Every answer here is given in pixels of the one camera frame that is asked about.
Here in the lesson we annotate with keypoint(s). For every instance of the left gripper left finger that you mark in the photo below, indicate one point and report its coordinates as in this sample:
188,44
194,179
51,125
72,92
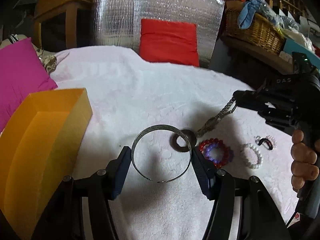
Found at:
63,215

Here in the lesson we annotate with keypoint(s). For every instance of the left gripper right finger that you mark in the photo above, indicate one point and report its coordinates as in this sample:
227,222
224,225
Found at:
259,215

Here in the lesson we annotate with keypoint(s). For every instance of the metal watch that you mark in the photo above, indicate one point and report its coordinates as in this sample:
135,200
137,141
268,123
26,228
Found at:
213,121

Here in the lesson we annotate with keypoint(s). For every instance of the silver bangle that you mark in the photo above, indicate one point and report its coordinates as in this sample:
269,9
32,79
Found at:
160,127

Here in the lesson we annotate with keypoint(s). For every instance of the right hand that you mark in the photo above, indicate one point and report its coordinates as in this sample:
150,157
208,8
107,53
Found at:
303,167

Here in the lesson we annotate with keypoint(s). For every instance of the wicker basket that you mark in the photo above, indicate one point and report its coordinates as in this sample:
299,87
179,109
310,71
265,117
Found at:
261,33

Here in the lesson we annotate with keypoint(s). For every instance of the orange cardboard tray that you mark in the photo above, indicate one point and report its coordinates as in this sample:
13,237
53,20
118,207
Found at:
39,146

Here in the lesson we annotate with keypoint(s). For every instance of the blue cloth in basket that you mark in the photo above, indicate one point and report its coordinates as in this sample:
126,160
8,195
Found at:
247,14

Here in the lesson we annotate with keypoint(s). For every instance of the red cushion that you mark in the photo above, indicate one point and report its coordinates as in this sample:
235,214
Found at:
169,42

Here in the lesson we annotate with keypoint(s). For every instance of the magenta cushion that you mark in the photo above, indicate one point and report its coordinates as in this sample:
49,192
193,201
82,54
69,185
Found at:
22,73

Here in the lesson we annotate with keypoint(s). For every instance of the silver foil insulation panel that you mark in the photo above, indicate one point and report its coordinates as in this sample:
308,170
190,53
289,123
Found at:
118,22

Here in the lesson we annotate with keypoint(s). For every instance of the wooden cabinet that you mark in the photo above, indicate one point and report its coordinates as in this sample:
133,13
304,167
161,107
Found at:
47,9

